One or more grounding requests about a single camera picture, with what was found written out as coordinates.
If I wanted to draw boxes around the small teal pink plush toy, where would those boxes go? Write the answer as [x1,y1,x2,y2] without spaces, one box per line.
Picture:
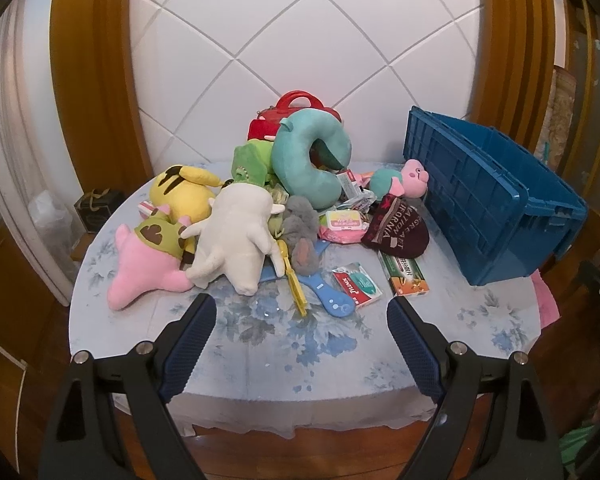
[362,158,430,198]

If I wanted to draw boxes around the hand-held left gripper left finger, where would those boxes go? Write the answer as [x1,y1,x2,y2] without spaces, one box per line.
[39,292,217,480]

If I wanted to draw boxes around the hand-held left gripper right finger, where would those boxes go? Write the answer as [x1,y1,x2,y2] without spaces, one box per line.
[386,296,563,480]

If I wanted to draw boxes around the wooden cabinet with grey doors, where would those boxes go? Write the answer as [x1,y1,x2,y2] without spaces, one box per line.
[560,0,600,211]

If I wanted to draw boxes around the white plush toy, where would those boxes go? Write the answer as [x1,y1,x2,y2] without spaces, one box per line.
[182,182,287,296]

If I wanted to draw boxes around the red handbag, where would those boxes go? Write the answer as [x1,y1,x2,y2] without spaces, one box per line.
[247,91,341,141]

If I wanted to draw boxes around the blue plastic crate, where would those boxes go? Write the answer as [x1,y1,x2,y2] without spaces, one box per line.
[402,106,588,287]

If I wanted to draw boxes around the pink cloth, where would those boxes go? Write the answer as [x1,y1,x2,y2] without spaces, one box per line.
[530,270,558,328]

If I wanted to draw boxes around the red white packet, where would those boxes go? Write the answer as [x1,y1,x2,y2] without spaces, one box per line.
[336,170,363,202]

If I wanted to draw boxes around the wooden chair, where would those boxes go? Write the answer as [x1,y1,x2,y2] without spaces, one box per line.
[530,210,600,411]

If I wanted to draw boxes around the beige patterned cloth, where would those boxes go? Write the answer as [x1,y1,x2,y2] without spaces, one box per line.
[535,65,576,156]

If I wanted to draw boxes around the yellow plush toy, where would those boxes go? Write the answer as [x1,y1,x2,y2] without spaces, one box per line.
[150,164,226,223]

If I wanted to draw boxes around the green orange toothpaste box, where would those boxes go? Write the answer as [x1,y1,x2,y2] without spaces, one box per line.
[377,250,431,298]

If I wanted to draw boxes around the teal neck pillow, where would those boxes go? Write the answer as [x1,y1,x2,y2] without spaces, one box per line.
[271,108,353,211]

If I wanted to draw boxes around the grey plush toy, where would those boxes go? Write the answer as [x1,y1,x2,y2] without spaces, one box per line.
[280,195,323,276]

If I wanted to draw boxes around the yellow plastic clip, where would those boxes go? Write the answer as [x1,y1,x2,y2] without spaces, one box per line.
[275,239,308,318]

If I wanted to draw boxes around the pink wipes packet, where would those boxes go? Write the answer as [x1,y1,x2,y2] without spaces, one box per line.
[319,208,370,244]

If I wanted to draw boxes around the pink plush toy green shorts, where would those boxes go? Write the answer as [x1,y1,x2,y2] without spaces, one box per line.
[106,203,198,311]

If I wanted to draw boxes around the red green small box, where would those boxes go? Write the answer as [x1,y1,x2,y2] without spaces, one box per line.
[330,262,382,309]

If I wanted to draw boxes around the dark red beanie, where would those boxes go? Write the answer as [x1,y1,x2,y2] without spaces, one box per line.
[362,195,431,259]

